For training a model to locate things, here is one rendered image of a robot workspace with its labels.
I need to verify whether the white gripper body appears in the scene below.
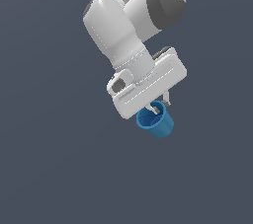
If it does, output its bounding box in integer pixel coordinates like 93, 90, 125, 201
106, 47, 189, 120

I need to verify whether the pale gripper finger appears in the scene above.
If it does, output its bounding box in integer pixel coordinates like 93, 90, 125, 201
144, 103, 160, 116
162, 91, 172, 108

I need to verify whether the small blue cup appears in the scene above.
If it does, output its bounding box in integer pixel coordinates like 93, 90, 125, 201
135, 100, 175, 139

